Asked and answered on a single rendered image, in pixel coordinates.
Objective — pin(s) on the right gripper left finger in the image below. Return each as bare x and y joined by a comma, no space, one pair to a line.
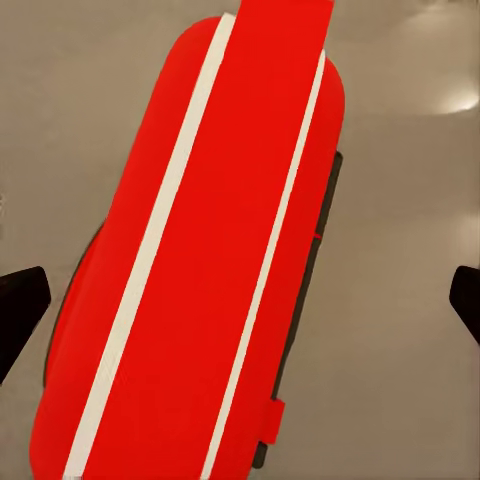
24,298

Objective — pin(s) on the radio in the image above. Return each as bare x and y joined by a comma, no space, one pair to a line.
171,340

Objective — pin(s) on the coffee table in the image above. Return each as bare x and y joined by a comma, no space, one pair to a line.
383,379

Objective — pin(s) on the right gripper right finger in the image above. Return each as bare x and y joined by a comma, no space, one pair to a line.
465,298

